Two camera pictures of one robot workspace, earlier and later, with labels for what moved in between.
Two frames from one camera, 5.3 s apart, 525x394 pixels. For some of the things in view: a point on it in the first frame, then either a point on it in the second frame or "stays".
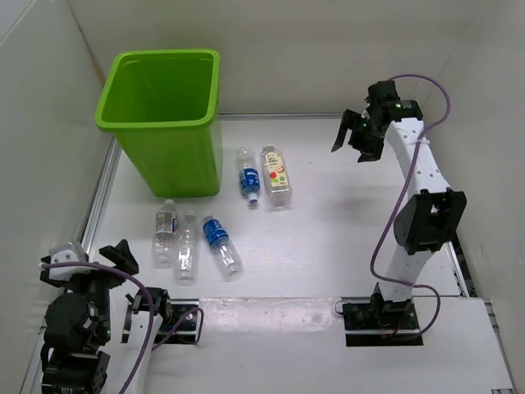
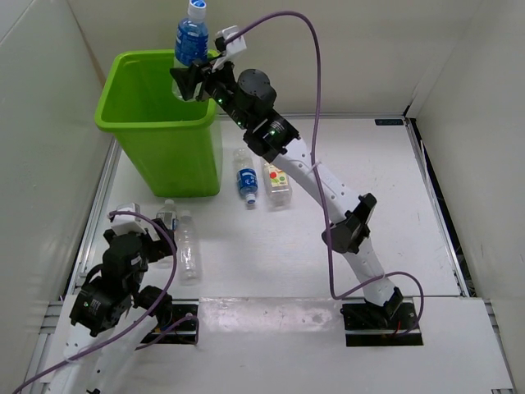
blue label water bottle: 227,254 to 191,44
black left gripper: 121,254 to 160,246
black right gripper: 370,152 to 189,78
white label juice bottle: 276,176 stays
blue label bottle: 248,174 stays
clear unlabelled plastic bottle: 187,250 stays
